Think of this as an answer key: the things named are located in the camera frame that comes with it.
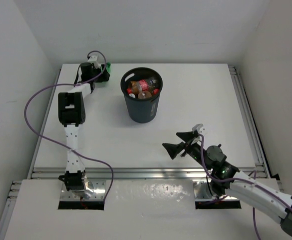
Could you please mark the orange bottle brown cap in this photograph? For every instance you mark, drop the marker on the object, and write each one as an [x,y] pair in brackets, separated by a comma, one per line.
[132,89]

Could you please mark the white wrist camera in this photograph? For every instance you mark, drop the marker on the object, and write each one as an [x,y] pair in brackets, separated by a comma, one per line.
[93,59]
[199,129]

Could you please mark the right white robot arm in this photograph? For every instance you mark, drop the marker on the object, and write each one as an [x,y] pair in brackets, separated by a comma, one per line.
[228,180]

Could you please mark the clear bottle red label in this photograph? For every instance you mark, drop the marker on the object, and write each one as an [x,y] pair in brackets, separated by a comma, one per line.
[155,91]
[145,84]

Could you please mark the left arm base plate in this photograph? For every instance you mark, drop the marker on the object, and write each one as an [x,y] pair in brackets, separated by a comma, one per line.
[92,199]

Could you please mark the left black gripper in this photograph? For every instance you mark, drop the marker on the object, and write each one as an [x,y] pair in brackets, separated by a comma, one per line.
[101,75]

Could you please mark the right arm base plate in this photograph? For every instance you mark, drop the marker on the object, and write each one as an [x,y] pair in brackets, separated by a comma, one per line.
[205,199]

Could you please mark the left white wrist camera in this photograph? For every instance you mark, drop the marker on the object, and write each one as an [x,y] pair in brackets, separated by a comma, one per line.
[93,59]

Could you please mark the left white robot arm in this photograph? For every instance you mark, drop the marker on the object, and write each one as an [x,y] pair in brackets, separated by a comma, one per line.
[71,114]

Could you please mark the black plastic waste bin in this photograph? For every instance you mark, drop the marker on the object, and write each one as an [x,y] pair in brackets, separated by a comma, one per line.
[141,110]

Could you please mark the aluminium frame rail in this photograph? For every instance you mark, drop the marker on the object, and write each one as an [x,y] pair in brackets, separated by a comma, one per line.
[151,196]

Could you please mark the green plastic bottle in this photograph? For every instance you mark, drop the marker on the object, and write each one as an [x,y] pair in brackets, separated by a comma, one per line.
[107,68]

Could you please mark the orange bottle barcode label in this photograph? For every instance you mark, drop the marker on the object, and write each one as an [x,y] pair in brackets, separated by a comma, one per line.
[144,95]

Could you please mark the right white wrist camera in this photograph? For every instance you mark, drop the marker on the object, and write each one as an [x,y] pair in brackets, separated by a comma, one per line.
[199,129]

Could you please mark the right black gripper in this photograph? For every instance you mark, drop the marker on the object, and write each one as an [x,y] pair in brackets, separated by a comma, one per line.
[173,150]

